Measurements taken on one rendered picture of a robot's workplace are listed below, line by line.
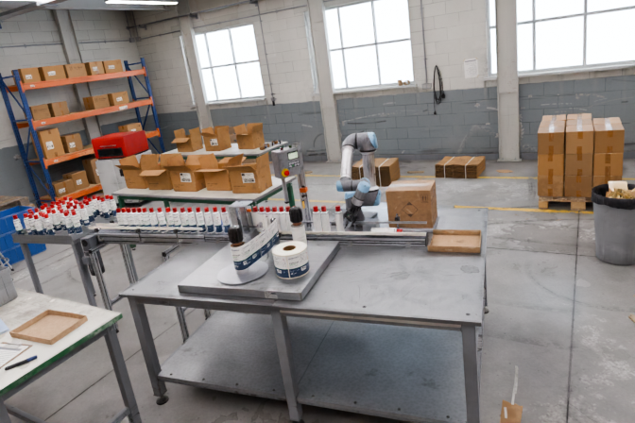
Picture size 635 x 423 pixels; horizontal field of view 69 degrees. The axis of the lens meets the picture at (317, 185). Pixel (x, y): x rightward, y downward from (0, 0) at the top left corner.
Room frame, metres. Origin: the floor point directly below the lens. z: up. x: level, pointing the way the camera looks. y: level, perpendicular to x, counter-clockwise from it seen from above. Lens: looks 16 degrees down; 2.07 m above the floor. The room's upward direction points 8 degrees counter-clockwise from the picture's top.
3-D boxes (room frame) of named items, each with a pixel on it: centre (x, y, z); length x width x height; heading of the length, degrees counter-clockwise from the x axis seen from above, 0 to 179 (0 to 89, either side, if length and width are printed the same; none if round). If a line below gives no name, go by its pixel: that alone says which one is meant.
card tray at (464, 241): (2.66, -0.80, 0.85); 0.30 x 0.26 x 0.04; 67
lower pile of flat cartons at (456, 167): (6.93, -2.23, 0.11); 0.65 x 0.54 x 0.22; 56
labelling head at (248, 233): (3.12, 0.55, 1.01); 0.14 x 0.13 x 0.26; 67
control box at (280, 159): (3.16, 0.19, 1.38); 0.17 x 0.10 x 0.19; 122
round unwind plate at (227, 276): (2.56, 0.51, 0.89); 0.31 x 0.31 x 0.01
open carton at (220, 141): (7.62, 1.55, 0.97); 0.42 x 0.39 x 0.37; 146
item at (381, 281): (2.90, 0.04, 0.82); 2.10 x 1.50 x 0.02; 67
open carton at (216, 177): (5.06, 1.01, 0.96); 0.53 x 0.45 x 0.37; 150
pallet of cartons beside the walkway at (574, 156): (5.37, -3.15, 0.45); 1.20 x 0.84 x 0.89; 150
